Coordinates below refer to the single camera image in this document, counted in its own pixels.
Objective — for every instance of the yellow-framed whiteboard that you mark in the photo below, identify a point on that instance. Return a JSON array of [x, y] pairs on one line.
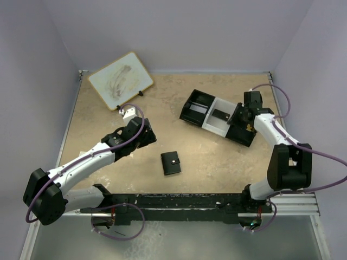
[[121, 80]]

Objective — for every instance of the silver card in tray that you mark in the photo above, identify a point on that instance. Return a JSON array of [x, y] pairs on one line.
[[199, 109]]

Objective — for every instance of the black leather card holder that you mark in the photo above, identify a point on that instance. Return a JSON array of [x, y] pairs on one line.
[[171, 163]]

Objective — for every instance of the black card in tray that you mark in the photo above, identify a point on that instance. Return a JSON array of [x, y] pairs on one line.
[[220, 115]]

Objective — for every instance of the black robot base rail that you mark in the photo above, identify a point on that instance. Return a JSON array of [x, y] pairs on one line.
[[177, 207]]

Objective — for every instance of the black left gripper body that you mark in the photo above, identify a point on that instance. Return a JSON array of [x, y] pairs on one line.
[[146, 132]]

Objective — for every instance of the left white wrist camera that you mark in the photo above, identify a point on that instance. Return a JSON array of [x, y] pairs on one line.
[[128, 114]]

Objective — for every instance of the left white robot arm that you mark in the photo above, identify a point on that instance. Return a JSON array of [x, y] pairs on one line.
[[45, 193]]

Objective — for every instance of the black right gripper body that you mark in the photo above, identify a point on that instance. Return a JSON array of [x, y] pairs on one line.
[[239, 115]]

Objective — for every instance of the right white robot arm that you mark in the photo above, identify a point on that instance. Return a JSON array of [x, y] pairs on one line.
[[290, 166]]

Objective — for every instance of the black and white tray organizer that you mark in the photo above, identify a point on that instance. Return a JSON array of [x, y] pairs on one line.
[[241, 135]]

